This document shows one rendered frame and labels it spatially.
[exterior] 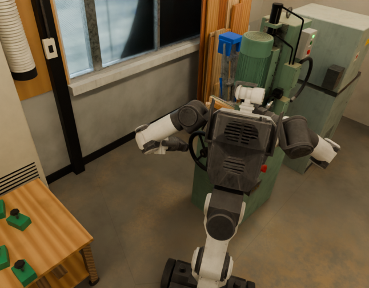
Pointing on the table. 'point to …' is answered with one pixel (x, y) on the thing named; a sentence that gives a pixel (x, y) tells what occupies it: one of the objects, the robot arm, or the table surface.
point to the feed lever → (276, 94)
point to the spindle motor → (253, 58)
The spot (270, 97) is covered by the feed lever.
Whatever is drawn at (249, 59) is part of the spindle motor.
